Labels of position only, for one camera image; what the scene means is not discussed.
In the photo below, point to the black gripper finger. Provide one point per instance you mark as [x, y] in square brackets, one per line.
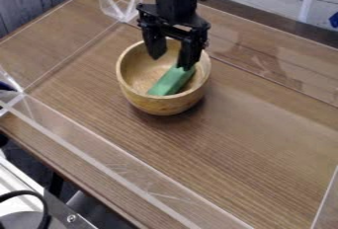
[154, 39]
[190, 51]

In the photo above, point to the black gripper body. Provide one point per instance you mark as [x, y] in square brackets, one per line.
[177, 16]

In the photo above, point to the brown wooden bowl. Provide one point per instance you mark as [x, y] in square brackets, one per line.
[138, 72]

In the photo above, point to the green rectangular block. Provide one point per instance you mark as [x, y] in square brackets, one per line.
[171, 82]

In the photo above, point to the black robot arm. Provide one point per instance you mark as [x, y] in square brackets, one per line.
[173, 19]

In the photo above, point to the white container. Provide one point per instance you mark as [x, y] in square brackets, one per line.
[320, 13]

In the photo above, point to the clear acrylic front barrier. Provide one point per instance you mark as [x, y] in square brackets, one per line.
[149, 197]

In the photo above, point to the clear acrylic corner bracket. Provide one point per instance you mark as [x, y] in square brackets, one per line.
[121, 10]

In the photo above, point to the grey metal bracket with screw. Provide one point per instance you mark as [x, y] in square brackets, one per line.
[64, 217]

